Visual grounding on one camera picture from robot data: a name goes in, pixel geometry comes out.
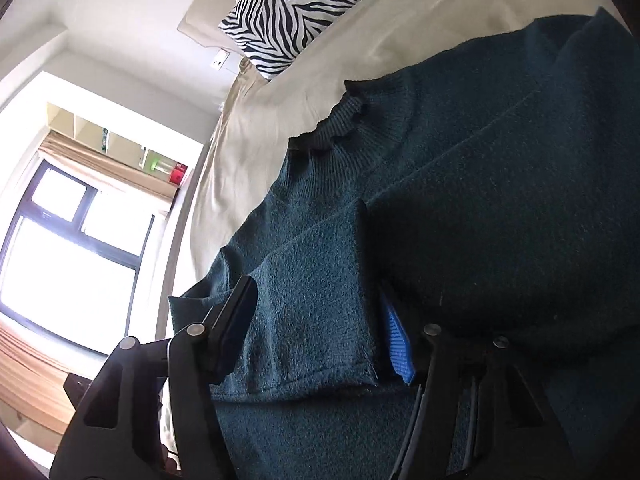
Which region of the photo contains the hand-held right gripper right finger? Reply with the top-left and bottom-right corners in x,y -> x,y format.
377,280 -> 583,480

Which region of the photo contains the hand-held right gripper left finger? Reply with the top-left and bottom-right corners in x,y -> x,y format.
49,275 -> 259,480

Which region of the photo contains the dark teal knit sweater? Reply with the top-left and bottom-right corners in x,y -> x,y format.
167,7 -> 640,480

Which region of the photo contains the wooden window bench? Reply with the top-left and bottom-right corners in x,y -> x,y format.
0,320 -> 108,456

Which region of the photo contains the black framed window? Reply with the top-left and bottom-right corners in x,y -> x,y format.
0,160 -> 156,356

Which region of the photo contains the tan roman blind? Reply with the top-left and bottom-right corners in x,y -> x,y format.
37,132 -> 181,211

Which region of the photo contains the bed with cream sheet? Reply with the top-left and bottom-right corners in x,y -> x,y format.
160,0 -> 618,456

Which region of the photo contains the beige headboard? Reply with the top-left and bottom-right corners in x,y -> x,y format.
178,0 -> 241,51

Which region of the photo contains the zebra print pillow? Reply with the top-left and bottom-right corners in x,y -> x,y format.
218,0 -> 421,81

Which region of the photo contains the white wall shelf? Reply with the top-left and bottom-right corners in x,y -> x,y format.
46,101 -> 193,186

